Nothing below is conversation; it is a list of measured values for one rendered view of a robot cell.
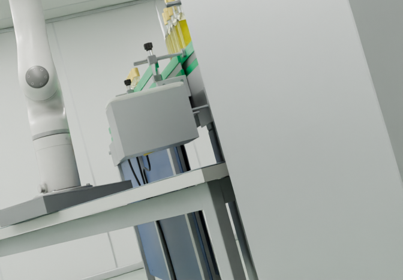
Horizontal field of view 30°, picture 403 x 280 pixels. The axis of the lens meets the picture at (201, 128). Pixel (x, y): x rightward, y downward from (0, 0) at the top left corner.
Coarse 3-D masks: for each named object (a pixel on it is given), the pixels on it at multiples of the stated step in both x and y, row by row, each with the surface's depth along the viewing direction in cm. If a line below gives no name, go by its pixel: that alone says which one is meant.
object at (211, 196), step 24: (192, 192) 182; (216, 192) 178; (96, 216) 215; (120, 216) 206; (144, 216) 198; (168, 216) 190; (216, 216) 176; (0, 240) 263; (24, 240) 250; (48, 240) 238; (216, 240) 177; (240, 264) 177
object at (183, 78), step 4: (180, 76) 235; (184, 76) 235; (164, 80) 233; (168, 80) 234; (172, 80) 234; (176, 80) 234; (180, 80) 234; (184, 80) 235; (156, 84) 235; (160, 84) 233; (164, 84) 233; (184, 84) 235; (188, 88) 235; (188, 92) 235; (188, 96) 234
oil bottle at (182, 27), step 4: (180, 16) 242; (184, 16) 242; (176, 20) 244; (180, 20) 241; (184, 20) 241; (176, 24) 245; (180, 24) 241; (184, 24) 241; (180, 28) 242; (184, 28) 241; (180, 32) 243; (184, 32) 241; (188, 32) 241; (180, 36) 244; (184, 36) 241; (188, 36) 241; (184, 40) 241; (188, 40) 241; (184, 44) 242
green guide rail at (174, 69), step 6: (174, 60) 245; (180, 60) 239; (168, 66) 256; (174, 66) 247; (180, 66) 240; (162, 72) 268; (168, 72) 258; (174, 72) 251; (180, 72) 241; (168, 78) 262
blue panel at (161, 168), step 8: (160, 152) 270; (176, 152) 242; (184, 152) 316; (136, 160) 335; (144, 160) 313; (152, 160) 292; (160, 160) 275; (168, 160) 259; (184, 160) 320; (128, 168) 368; (136, 168) 342; (152, 168) 297; (160, 168) 279; (168, 168) 263; (128, 176) 376; (152, 176) 302; (160, 176) 284; (168, 176) 267; (136, 184) 355
